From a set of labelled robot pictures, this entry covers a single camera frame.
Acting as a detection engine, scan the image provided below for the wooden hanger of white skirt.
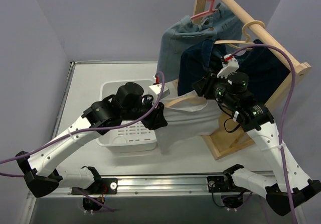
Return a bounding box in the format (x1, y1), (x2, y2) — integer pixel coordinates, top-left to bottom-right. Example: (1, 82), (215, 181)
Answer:
(165, 94), (198, 107)

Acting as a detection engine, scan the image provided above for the white skirt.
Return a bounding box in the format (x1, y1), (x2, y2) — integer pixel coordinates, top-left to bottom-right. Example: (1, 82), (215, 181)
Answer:
(154, 97), (222, 154)

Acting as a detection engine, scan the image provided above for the wooden hanger of dark skirt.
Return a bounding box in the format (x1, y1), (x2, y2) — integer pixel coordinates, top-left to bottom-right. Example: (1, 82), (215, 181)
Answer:
(213, 20), (265, 51)

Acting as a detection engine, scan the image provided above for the light blue denim skirt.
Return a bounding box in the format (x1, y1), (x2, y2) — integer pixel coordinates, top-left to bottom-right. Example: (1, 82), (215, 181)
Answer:
(157, 3), (244, 82)

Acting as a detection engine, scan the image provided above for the dark blue denim skirt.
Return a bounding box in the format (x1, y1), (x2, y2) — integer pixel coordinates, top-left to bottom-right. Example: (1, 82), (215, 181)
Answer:
(177, 39), (289, 102)

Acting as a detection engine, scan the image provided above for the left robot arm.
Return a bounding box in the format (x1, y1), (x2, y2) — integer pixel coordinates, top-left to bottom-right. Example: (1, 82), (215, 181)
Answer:
(16, 82), (167, 198)

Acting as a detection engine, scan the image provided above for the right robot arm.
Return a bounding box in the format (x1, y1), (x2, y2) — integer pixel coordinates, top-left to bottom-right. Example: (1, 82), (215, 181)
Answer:
(192, 71), (320, 216)

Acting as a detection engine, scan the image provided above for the pink plastic hanger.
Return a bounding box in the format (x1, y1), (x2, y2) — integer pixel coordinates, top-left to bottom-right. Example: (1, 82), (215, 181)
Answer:
(191, 0), (216, 24)

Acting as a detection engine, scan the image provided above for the white plastic basket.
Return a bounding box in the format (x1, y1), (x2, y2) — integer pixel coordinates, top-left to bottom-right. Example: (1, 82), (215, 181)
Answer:
(96, 79), (157, 154)

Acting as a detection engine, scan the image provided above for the wooden clothes rack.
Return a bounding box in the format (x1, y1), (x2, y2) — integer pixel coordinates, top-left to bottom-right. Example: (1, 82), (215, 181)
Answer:
(165, 0), (312, 161)

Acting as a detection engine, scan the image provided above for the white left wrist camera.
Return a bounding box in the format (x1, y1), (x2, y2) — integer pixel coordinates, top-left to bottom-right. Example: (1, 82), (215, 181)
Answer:
(148, 76), (170, 100)

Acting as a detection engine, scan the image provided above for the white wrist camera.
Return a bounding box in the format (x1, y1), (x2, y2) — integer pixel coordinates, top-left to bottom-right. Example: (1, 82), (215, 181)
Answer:
(148, 76), (170, 100)
(217, 54), (239, 78)

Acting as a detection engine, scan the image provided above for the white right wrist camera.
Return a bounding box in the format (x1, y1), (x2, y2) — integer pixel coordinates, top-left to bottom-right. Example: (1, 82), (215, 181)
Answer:
(217, 54), (239, 78)

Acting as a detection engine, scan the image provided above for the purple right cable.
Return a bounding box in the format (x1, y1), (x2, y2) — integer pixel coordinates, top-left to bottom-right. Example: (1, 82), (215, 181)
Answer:
(230, 44), (299, 224)

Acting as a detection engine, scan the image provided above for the aluminium mounting rail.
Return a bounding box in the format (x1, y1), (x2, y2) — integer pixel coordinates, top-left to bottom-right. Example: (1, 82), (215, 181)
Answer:
(24, 165), (287, 198)

